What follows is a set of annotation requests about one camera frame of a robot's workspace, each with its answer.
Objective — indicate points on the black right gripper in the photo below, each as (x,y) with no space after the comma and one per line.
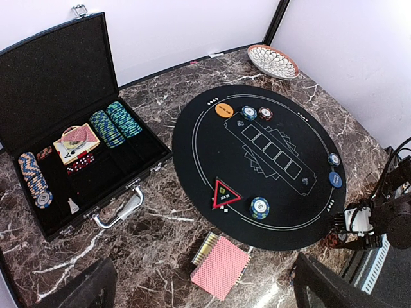
(369,220)

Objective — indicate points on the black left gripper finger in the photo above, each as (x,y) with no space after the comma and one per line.
(93,287)

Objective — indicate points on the brown poker chip stack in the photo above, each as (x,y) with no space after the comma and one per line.
(334,240)

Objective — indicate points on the blue round blind button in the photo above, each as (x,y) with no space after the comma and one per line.
(335,179)

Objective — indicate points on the orange round blind button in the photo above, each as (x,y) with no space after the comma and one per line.
(224,110)

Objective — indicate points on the small silver case key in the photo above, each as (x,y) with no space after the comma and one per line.
(74,208)

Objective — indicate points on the blue and tan chip row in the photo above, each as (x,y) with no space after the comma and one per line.
(35,180)

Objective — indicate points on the round black poker mat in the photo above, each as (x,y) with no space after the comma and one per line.
(284,160)

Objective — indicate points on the gold card box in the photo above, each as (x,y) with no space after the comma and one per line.
(205,248)

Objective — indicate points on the red card deck on table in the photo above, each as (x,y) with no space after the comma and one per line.
(221,269)

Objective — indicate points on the red triangular all-in marker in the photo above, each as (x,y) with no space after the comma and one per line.
(224,194)

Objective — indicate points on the red dice row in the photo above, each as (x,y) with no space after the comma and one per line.
(80,164)

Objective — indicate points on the black poker chip case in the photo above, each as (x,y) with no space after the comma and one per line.
(57,79)

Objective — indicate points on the orange and black chip row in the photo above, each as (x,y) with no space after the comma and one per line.
(44,153)

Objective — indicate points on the red card deck in case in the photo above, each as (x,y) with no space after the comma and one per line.
(69,156)

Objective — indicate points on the clear round dealer button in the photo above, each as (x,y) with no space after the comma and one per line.
(74,137)

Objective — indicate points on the green and blue chip row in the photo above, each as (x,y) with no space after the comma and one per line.
(106,129)

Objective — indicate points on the teal and blue chip row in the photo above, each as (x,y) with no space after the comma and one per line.
(127,125)

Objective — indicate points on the white slotted cable duct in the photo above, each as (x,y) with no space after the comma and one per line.
(371,269)

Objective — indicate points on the black right frame post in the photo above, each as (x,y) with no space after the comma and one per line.
(275,22)

